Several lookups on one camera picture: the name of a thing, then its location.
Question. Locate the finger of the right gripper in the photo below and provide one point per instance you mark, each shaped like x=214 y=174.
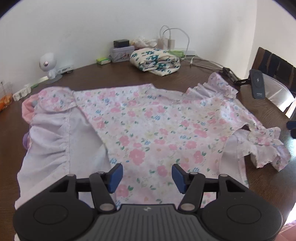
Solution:
x=291 y=125

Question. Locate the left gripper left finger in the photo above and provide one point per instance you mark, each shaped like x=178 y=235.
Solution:
x=102 y=185

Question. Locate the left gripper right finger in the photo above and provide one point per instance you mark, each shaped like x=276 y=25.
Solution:
x=191 y=185

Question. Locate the pink floral dress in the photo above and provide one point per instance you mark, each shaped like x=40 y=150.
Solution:
x=205 y=129

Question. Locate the dark wooden chair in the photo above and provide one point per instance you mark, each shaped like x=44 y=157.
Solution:
x=279 y=80

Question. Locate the pink blue purple garment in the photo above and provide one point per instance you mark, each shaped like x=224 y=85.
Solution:
x=27 y=114

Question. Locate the white small device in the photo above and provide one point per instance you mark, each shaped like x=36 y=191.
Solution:
x=64 y=70

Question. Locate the green tissue pack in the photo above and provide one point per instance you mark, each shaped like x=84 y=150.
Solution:
x=103 y=60

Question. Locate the white power strip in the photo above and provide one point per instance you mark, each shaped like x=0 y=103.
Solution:
x=186 y=52

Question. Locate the folded teal floral cloth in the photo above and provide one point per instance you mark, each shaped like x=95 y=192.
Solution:
x=156 y=61

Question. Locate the lavender tin box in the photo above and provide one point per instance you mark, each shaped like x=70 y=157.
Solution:
x=121 y=54

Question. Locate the white round robot toy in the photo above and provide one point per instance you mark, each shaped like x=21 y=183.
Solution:
x=48 y=63

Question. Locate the clear box orange snacks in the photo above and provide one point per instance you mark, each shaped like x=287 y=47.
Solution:
x=6 y=96

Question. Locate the black charger block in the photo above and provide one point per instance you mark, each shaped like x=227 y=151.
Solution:
x=121 y=43

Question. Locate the white power adapter right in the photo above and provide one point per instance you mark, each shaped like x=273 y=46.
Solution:
x=171 y=44

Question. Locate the white power adapter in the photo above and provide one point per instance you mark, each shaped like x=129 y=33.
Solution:
x=171 y=44
x=160 y=44

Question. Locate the white power adapter left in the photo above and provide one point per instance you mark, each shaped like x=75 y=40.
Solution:
x=160 y=44

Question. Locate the crumpled white tissue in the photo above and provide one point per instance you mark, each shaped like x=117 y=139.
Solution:
x=141 y=42

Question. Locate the black wireless charger stand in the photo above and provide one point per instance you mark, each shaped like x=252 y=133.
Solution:
x=257 y=84

